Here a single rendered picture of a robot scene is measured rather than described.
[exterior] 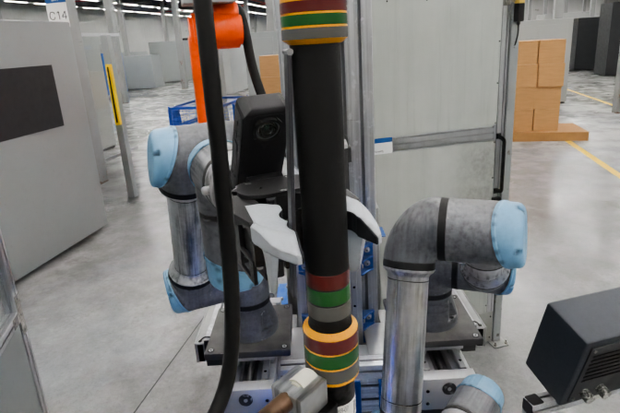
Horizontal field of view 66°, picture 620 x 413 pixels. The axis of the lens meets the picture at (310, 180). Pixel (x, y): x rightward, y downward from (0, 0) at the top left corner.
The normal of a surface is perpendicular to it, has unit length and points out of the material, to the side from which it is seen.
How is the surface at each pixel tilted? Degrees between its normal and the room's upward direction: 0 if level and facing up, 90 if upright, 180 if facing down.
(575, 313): 15
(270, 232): 42
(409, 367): 72
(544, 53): 90
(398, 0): 90
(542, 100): 90
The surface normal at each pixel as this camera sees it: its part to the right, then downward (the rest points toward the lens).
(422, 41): 0.26, 0.27
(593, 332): 0.01, -0.86
